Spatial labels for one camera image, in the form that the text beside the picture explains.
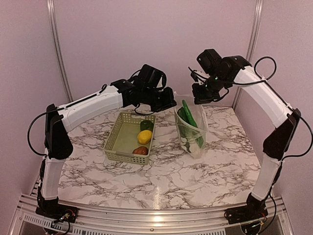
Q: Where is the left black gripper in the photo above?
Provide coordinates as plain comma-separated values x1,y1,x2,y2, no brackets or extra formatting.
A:
142,86,177,112

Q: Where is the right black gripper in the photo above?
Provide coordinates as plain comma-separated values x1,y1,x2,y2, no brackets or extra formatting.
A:
192,71,230,104

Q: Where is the clear zip top bag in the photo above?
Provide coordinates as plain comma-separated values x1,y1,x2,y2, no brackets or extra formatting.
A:
174,94,208,159

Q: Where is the dark green cucumber toy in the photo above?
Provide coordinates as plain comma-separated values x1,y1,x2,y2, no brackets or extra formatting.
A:
182,99,198,128

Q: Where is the green white bok choy toy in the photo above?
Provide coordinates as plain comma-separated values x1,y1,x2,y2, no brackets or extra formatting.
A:
177,107,202,159

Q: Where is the light green cucumber toy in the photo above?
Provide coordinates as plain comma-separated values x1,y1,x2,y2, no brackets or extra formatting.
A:
196,136,205,149

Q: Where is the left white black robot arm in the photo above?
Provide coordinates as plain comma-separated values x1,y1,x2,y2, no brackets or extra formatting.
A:
37,79,177,218

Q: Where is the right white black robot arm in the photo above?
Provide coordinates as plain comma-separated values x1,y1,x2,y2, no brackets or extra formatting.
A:
191,49,301,224

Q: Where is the green bell pepper toy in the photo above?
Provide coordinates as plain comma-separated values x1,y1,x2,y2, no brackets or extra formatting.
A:
140,120,154,131

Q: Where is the yellow lemon toy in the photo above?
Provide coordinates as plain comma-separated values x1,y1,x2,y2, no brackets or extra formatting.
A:
137,130,153,145

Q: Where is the brown red potato toy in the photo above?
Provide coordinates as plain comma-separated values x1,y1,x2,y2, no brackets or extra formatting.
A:
133,146,149,155

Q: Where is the pale green perforated basket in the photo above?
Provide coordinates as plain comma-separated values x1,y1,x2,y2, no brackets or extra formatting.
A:
104,112,157,165

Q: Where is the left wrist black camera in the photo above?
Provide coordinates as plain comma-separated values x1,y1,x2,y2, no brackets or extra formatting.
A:
134,64,167,91

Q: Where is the wrist black camera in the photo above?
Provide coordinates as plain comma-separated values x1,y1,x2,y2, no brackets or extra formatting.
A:
197,49,222,75
134,64,167,91

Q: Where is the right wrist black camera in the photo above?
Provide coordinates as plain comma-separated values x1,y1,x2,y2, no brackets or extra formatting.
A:
197,49,222,75

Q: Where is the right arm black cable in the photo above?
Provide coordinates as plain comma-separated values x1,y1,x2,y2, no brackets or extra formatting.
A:
232,56,313,162

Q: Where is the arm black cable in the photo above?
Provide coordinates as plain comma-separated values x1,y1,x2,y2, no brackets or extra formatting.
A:
232,56,313,162
26,110,62,157

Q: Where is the right aluminium frame post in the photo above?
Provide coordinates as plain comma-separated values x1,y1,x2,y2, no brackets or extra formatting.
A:
246,0,264,62

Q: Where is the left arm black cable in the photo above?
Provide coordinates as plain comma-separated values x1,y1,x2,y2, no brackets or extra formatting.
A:
26,110,62,157

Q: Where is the front aluminium rail base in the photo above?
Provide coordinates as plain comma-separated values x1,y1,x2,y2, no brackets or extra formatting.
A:
9,193,294,235

